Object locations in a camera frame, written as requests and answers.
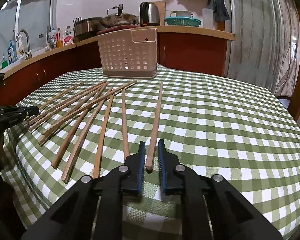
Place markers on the red induction cooker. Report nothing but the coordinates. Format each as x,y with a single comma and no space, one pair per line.
116,28

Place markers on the long crossing wooden chopstick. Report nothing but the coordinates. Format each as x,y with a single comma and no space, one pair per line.
52,128

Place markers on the white spray bottle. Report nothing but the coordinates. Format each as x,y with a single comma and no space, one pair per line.
20,47

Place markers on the pink white refill pouch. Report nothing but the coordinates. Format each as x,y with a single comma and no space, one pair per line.
68,37

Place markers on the glass sliding door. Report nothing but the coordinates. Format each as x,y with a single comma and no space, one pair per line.
266,48

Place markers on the wooden cutting board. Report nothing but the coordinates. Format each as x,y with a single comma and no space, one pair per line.
161,7

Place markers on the blue detergent bottle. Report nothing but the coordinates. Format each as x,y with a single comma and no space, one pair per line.
11,52

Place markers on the kitchen window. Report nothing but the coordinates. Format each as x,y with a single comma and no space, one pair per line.
34,16

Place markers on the translucent plastic jug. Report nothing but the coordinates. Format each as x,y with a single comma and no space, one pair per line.
207,16

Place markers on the white mug green handle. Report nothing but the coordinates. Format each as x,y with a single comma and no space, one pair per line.
181,13

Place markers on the chrome kitchen faucet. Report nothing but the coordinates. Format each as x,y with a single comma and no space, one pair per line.
26,43

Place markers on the dark hanging cloth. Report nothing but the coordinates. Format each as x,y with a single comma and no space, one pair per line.
219,9

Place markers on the steel electric kettle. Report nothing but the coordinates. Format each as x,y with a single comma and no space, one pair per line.
149,14

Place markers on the steel rice cooker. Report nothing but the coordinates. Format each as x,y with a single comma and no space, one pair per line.
87,28

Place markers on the teal plastic colander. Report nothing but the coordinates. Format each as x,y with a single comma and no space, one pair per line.
183,21

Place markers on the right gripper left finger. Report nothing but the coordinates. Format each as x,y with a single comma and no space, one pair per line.
125,180

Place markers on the steel wok with lid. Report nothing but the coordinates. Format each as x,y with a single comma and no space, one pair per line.
120,18

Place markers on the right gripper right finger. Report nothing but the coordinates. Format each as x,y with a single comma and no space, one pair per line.
178,179

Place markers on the beige perforated utensil basket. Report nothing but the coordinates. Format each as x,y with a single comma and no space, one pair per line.
129,53

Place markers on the wooden kitchen counter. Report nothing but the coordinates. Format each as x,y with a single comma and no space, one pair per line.
192,49

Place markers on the wooden chopstick pile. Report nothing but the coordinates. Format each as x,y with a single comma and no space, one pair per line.
35,125

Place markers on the green checkered tablecloth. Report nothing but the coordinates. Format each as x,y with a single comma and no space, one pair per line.
213,124

